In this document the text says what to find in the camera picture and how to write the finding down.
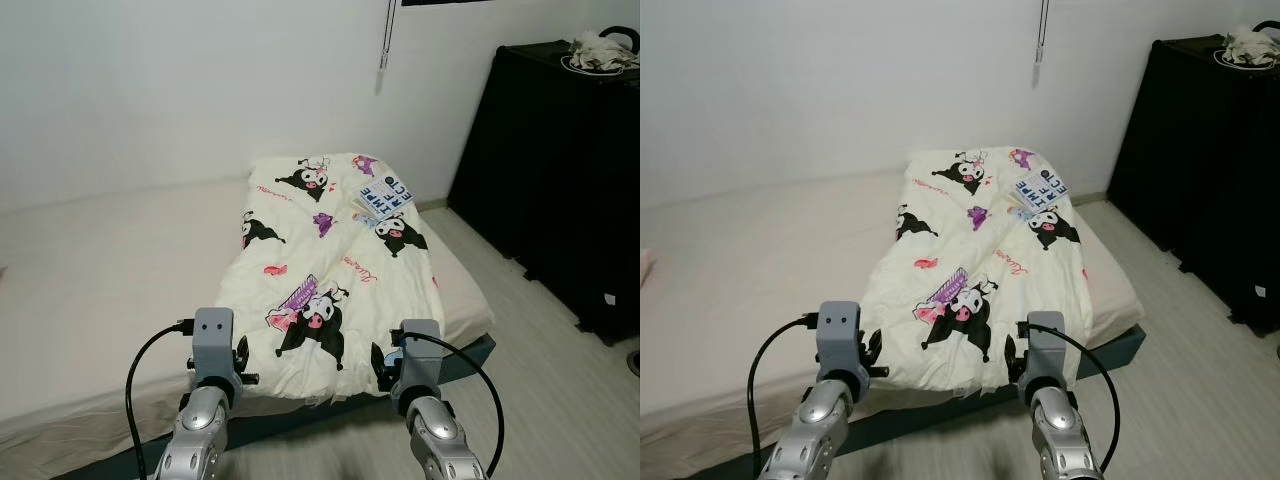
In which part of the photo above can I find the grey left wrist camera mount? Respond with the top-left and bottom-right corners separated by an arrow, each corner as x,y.
818,300 -> 864,383
190,308 -> 237,389

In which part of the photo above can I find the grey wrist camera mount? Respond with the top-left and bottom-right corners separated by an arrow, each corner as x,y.
190,308 -> 237,389
390,320 -> 444,416
1024,312 -> 1070,406
818,300 -> 864,383

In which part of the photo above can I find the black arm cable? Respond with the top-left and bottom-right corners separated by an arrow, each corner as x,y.
400,332 -> 507,477
1030,322 -> 1123,473
747,313 -> 822,480
125,320 -> 196,480

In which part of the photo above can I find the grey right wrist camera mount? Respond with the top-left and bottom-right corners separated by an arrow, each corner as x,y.
1024,312 -> 1070,406
390,320 -> 444,416

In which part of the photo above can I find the black low cabinet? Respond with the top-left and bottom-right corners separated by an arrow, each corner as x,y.
1105,35 -> 1280,336
447,42 -> 641,346

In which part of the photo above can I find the beige sheeted mattress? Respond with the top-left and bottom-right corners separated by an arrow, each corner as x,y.
640,170 -> 1147,473
0,175 -> 497,480

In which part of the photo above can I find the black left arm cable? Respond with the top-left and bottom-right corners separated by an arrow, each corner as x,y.
747,313 -> 822,480
125,320 -> 196,480

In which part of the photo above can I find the cream cartoon print blanket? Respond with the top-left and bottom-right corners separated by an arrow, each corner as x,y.
860,148 -> 1094,393
215,152 -> 447,406

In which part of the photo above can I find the white plush item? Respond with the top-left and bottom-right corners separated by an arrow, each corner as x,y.
562,30 -> 641,77
1214,22 -> 1280,71

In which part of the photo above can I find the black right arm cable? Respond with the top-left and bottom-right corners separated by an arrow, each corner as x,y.
400,332 -> 507,477
1030,322 -> 1123,473

